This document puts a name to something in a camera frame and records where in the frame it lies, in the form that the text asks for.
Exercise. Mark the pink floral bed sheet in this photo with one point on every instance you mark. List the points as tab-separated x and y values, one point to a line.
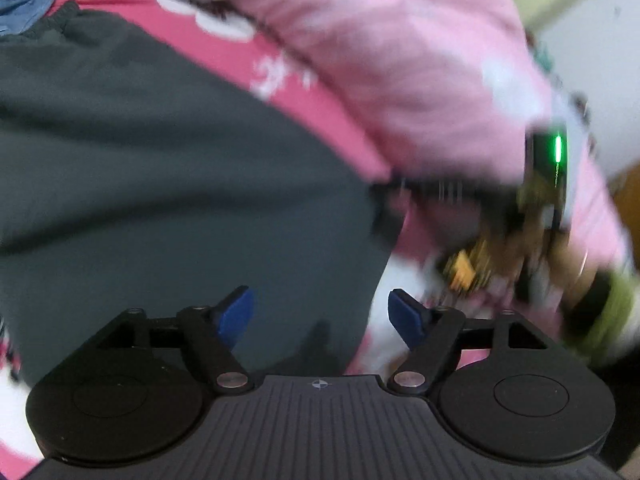
300	110

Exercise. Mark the dark grey garment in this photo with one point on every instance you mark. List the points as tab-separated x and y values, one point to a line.
185	179

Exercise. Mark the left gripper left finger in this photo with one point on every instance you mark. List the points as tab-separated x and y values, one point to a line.
140	385

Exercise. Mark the pink floral quilt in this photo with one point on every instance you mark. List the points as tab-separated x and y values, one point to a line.
446	88

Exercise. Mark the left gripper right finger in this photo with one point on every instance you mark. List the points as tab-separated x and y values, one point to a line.
501	385

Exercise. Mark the operator right hand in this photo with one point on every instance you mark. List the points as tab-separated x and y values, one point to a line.
583	285

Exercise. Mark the right forearm fuzzy sleeve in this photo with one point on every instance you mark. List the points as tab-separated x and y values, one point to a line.
603	327

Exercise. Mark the blue denim jeans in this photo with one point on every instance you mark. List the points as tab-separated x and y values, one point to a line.
17	16

